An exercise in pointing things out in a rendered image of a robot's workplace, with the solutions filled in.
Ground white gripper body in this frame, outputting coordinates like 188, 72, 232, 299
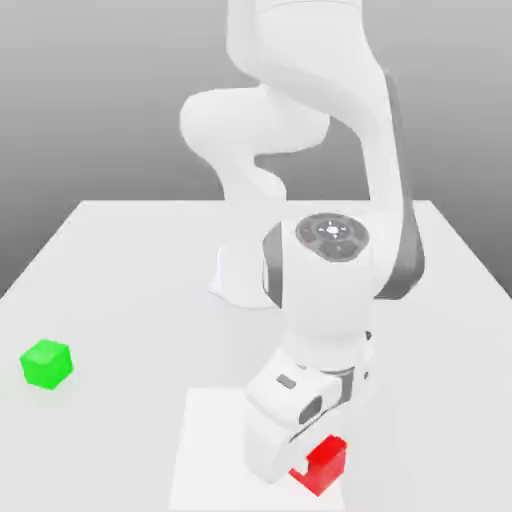
242, 401, 326, 486

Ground small red cube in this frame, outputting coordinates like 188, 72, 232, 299
288, 434, 348, 498

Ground small green cube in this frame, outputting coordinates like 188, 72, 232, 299
18, 338, 75, 392

